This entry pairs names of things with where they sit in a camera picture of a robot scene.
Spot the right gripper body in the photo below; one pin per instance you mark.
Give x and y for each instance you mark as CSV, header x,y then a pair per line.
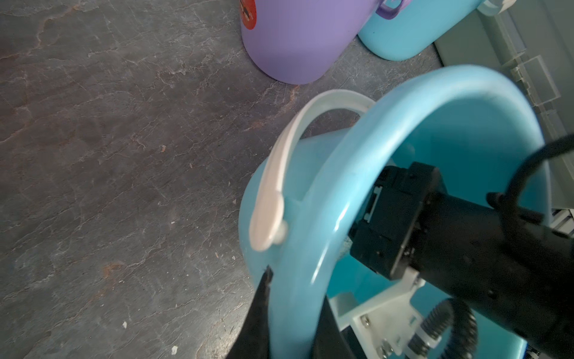
x,y
381,239

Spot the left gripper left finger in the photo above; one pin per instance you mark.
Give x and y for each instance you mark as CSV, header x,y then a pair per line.
x,y
253,339

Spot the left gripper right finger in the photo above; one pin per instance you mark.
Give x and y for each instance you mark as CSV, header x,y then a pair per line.
x,y
328,342

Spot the teal bucket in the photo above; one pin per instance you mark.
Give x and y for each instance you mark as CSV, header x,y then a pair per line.
x,y
400,30
471,122

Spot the purple bucket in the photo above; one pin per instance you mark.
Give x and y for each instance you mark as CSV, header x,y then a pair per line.
x,y
297,41

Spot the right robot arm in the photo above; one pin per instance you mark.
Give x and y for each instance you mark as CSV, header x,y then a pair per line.
x,y
499,260

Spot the clear plastic storage box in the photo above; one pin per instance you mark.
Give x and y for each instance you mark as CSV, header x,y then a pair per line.
x,y
530,42

